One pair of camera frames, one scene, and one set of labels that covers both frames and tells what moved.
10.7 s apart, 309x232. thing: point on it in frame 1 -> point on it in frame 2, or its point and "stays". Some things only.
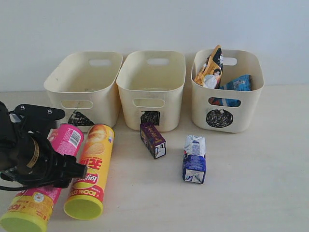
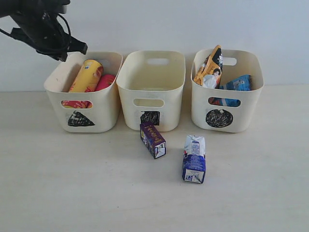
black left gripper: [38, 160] -> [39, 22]
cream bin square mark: [151, 84] stays
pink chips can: [31, 209] -> [105, 81]
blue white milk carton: [194, 164] stays
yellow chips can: [85, 200] -> [90, 73]
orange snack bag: [210, 75] stays
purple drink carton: [153, 140] stays
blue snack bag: [242, 83] stays
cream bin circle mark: [229, 110] stays
